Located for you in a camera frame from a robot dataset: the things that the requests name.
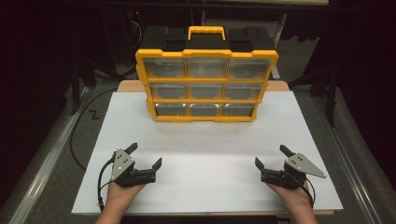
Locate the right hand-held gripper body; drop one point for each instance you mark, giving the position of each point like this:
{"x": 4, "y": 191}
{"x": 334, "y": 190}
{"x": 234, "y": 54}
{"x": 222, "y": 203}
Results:
{"x": 299, "y": 165}

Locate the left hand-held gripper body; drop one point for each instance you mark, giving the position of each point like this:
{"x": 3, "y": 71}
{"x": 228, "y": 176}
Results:
{"x": 123, "y": 163}

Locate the person's left hand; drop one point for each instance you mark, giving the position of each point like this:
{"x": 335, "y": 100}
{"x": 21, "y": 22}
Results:
{"x": 121, "y": 196}

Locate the person's right hand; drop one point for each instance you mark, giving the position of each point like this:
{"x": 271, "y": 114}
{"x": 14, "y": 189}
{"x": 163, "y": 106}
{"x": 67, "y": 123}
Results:
{"x": 295, "y": 197}

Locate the white paper sheet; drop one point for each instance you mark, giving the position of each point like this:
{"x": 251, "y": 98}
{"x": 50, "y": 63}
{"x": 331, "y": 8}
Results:
{"x": 202, "y": 155}

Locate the dark metal stand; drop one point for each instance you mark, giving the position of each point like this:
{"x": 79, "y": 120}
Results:
{"x": 331, "y": 93}
{"x": 75, "y": 90}

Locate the yellow black organizer cabinet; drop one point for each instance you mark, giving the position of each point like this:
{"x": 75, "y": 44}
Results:
{"x": 205, "y": 101}

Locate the set of clear cabinet drawers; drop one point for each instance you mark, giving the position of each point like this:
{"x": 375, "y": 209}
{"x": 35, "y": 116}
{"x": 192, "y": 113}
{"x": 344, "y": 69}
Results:
{"x": 205, "y": 90}

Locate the metal floor rail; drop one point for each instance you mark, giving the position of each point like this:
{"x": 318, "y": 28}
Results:
{"x": 46, "y": 161}
{"x": 348, "y": 155}

